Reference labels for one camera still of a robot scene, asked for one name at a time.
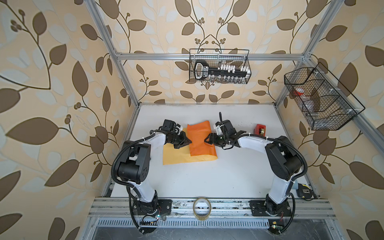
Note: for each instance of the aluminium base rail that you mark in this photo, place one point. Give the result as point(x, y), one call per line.
point(226, 208)

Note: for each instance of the yellow orange wrapping paper sheet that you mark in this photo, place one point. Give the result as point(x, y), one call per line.
point(197, 151)

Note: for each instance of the black yellow tape measure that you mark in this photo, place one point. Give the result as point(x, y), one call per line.
point(304, 192)

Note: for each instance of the back black wire basket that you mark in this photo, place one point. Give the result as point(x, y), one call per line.
point(234, 57)

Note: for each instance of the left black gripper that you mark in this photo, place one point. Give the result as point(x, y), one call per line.
point(183, 141)

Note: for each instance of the black socket set rail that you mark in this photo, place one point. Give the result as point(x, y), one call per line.
point(203, 70)

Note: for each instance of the side black wire basket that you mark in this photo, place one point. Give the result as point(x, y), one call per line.
point(327, 104)

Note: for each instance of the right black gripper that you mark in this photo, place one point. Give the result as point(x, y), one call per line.
point(212, 139)

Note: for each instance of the clear tape roll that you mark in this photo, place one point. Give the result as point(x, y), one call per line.
point(202, 209)

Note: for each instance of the red tape dispenser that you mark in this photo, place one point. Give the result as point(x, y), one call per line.
point(260, 130)

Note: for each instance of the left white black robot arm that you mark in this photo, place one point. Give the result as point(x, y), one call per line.
point(131, 168)

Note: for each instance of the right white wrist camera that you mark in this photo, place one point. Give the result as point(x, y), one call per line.
point(218, 130)

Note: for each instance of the red capped clear jar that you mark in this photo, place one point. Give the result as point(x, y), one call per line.
point(298, 92)

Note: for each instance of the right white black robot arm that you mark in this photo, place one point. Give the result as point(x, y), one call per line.
point(286, 162)

